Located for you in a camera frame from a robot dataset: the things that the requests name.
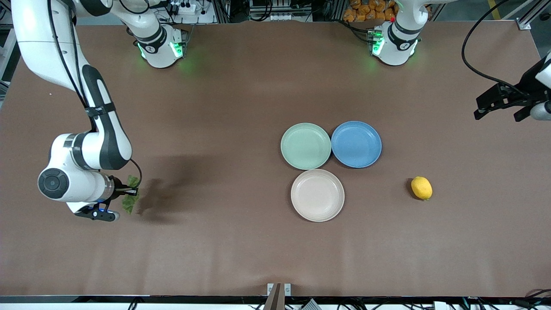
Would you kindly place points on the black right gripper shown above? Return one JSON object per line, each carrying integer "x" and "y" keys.
{"x": 118, "y": 188}

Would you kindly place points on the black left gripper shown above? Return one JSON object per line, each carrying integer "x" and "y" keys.
{"x": 527, "y": 82}

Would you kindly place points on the green lettuce leaf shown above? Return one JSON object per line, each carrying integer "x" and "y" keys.
{"x": 129, "y": 202}

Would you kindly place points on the yellow lemon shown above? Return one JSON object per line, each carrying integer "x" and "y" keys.
{"x": 421, "y": 188}

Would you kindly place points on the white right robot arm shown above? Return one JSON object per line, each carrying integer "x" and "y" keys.
{"x": 103, "y": 137}

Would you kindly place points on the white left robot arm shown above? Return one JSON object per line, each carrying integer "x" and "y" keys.
{"x": 396, "y": 43}

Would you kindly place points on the blue plate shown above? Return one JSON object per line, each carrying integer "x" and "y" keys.
{"x": 356, "y": 144}

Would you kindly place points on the orange snack bags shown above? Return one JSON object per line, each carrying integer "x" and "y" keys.
{"x": 366, "y": 10}

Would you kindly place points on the light green plate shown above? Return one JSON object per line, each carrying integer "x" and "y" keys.
{"x": 305, "y": 146}

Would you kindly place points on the brown wedge strip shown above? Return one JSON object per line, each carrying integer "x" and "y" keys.
{"x": 275, "y": 299}

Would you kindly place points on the beige plate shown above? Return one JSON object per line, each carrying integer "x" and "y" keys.
{"x": 317, "y": 195}

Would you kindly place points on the white power strip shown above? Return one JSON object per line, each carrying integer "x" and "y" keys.
{"x": 185, "y": 7}

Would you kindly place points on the grey electronics rack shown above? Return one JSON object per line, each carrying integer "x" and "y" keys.
{"x": 280, "y": 8}

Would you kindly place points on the aluminium corner post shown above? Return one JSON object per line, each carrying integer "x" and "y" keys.
{"x": 531, "y": 15}

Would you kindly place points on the white side shelf frame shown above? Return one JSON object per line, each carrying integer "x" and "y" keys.
{"x": 6, "y": 56}

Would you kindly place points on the metal table edge bracket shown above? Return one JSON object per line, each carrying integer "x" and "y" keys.
{"x": 279, "y": 288}

